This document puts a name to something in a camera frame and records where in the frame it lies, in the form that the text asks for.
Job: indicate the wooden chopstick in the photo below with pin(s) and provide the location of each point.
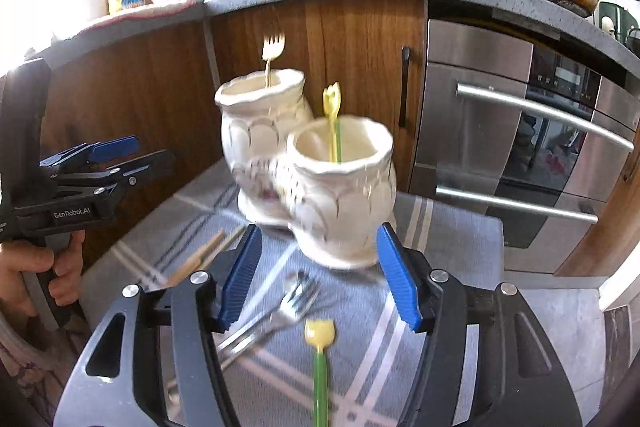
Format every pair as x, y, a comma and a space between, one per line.
225, 247
192, 259

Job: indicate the yellow tulip pick green stem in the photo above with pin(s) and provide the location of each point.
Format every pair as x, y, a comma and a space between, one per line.
331, 104
319, 337

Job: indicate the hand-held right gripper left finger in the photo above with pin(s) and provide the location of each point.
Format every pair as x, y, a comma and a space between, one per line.
242, 278

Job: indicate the grey checked cloth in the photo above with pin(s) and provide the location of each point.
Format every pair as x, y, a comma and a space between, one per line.
450, 232

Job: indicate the person's patterned clothing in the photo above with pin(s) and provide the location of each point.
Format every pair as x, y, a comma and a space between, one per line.
30, 377

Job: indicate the wooden cabinet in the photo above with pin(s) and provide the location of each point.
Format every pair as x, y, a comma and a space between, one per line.
150, 82

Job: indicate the gold fork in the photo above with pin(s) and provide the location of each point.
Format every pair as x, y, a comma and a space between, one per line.
274, 49

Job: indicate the pink edged cloth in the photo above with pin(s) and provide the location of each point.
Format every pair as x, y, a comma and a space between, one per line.
130, 16

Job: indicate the white ceramic double utensil holder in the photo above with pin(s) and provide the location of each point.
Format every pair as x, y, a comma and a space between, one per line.
345, 207

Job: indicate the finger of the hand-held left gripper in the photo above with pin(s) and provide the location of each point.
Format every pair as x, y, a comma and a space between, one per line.
115, 148
145, 164

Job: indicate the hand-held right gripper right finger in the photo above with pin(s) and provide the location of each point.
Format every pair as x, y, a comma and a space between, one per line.
397, 278

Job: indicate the person's left hand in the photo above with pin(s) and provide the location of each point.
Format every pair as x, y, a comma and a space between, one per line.
20, 268

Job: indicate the stainless steel oven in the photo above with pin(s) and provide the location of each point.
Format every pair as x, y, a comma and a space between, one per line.
480, 132

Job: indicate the silver fork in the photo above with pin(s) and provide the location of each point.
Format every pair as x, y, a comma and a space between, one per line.
300, 302

